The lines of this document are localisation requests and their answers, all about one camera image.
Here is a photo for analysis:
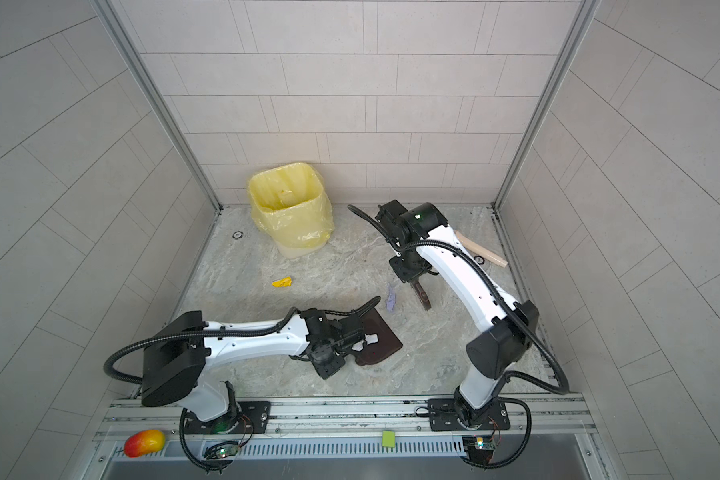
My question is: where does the brown hand brush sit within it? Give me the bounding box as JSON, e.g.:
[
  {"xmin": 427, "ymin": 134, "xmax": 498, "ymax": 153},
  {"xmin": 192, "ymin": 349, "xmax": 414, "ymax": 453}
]
[{"xmin": 411, "ymin": 280, "xmax": 431, "ymax": 311}]

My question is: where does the brown dustpan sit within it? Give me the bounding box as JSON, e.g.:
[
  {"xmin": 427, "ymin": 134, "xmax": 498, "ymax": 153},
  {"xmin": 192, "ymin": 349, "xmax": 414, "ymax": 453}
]
[{"xmin": 353, "ymin": 309, "xmax": 403, "ymax": 367}]

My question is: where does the yellow-lined trash bin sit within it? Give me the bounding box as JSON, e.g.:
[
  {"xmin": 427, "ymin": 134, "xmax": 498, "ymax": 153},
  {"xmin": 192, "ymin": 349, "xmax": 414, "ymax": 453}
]
[{"xmin": 247, "ymin": 162, "xmax": 335, "ymax": 259}]

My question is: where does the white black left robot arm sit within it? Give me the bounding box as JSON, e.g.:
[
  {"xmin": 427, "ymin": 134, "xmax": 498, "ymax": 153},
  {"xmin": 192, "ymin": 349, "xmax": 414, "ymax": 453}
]
[{"xmin": 103, "ymin": 297, "xmax": 402, "ymax": 440}]

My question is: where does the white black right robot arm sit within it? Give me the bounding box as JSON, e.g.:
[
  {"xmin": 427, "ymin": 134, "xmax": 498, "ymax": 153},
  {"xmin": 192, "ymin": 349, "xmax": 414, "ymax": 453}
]
[{"xmin": 348, "ymin": 200, "xmax": 570, "ymax": 428}]

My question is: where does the white purple paper scrap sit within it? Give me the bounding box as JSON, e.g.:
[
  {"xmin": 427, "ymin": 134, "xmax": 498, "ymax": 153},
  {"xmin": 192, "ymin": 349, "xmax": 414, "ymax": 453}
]
[{"xmin": 351, "ymin": 334, "xmax": 379, "ymax": 352}]

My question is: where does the beige wooden rolling pin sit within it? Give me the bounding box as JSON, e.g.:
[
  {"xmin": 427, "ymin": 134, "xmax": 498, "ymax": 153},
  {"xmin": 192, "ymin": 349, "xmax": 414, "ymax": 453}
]
[{"xmin": 455, "ymin": 231, "xmax": 508, "ymax": 268}]

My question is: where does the yellow paper scrap left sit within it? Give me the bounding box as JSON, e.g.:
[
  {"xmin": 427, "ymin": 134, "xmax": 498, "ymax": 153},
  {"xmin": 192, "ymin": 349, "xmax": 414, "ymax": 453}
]
[{"xmin": 272, "ymin": 276, "xmax": 293, "ymax": 288}]

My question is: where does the left circuit board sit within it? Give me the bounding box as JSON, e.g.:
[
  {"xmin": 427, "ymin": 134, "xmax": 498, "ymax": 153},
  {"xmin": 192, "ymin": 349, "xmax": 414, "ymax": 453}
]
[{"xmin": 203, "ymin": 441, "xmax": 240, "ymax": 461}]

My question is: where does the circuit board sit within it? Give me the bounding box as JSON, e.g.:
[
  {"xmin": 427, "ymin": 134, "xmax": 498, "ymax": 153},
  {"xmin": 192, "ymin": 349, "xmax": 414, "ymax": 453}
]
[
  {"xmin": 203, "ymin": 441, "xmax": 240, "ymax": 461},
  {"xmin": 462, "ymin": 436, "xmax": 497, "ymax": 468}
]

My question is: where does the right circuit board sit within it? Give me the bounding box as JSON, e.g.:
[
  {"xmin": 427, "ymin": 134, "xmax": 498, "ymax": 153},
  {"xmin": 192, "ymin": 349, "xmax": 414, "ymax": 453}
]
[{"xmin": 462, "ymin": 436, "xmax": 497, "ymax": 468}]

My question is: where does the red yellow mango toy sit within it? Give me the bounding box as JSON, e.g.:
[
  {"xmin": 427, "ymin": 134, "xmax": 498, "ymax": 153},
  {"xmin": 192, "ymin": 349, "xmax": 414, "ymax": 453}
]
[{"xmin": 123, "ymin": 429, "xmax": 166, "ymax": 458}]

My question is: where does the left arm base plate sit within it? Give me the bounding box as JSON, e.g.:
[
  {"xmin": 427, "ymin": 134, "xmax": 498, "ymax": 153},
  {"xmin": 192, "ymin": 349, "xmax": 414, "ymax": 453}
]
[{"xmin": 183, "ymin": 401, "xmax": 271, "ymax": 435}]

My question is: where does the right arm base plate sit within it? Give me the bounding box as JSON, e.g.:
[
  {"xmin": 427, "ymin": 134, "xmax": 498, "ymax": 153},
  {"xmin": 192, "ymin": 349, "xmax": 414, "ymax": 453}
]
[{"xmin": 414, "ymin": 398, "xmax": 511, "ymax": 432}]

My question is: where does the aluminium front rail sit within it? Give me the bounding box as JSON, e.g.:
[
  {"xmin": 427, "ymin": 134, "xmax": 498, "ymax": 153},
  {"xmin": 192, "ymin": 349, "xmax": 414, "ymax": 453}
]
[{"xmin": 92, "ymin": 394, "xmax": 602, "ymax": 464}]

